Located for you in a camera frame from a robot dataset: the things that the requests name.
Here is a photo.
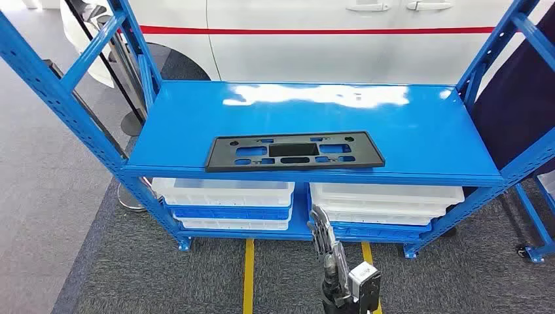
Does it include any blue metal shelf rack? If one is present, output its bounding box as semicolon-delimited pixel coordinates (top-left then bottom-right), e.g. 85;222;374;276
0;0;555;260

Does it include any person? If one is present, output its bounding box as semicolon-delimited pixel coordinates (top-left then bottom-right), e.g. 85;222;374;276
471;4;555;174

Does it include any white car with red stripe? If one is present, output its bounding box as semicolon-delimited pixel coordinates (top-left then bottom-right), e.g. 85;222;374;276
60;0;555;94

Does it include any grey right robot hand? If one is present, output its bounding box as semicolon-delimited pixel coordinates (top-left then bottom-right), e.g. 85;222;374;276
306;205;351;304

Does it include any black plastic plate frame part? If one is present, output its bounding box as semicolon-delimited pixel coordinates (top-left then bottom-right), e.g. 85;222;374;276
204;130;386;173

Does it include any white plastic tray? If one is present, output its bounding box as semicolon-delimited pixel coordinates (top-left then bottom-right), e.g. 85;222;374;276
321;207;435;227
309;182;465;218
173;213;291;232
151;177;296;208

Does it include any black stanchion pole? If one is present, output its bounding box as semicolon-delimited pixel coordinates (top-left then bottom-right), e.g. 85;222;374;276
65;0;145;138

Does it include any blue wheeled frame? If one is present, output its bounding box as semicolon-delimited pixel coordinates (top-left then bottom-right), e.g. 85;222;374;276
513;175;555;264

